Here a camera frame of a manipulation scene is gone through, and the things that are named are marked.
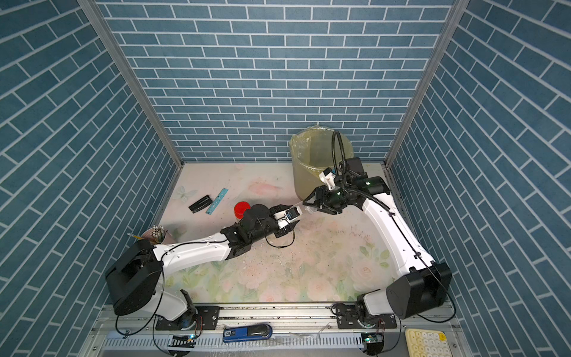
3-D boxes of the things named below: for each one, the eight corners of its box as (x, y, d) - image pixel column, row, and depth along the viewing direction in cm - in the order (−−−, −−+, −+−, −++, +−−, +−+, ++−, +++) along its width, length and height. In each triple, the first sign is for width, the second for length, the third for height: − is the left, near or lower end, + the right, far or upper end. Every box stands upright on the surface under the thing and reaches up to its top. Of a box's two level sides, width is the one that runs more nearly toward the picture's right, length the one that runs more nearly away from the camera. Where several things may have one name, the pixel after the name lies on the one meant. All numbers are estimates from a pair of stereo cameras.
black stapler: (192, 213, 102) (190, 211, 100) (189, 208, 104) (187, 205, 102) (213, 202, 106) (211, 199, 104) (209, 197, 108) (208, 194, 106)
